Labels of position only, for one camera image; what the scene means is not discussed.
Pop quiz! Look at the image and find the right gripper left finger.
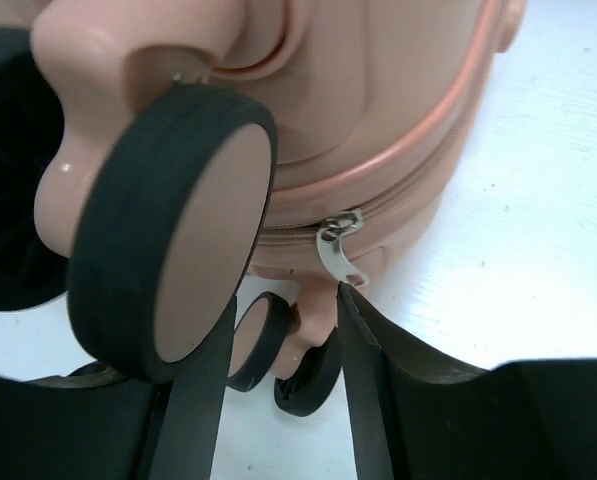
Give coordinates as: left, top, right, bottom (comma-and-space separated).
0, 301, 237, 479

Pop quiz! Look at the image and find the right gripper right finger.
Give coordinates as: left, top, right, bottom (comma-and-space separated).
337, 284, 597, 479

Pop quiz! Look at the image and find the pink hard-shell suitcase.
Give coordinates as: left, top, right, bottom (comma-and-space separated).
0, 1, 526, 417

